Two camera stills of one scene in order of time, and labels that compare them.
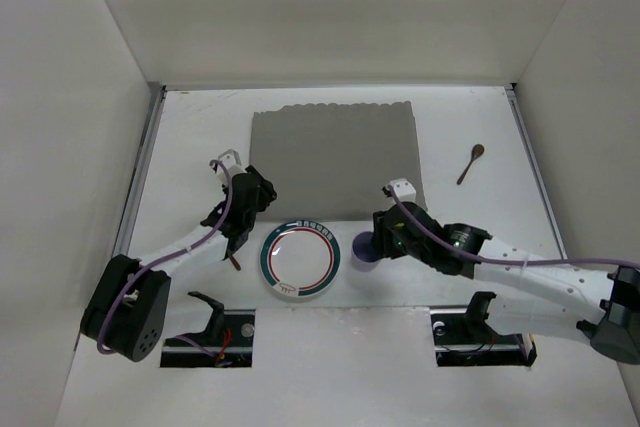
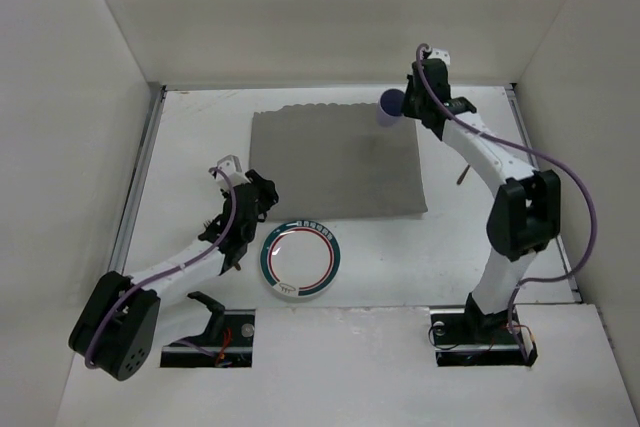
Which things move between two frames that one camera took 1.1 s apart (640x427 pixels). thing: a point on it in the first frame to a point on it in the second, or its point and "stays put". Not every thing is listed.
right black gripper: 382,235 to 412,101
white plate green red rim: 299,258 stays put
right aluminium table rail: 512,92 stays put
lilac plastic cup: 363,253 to 390,106
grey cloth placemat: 331,161 stays put
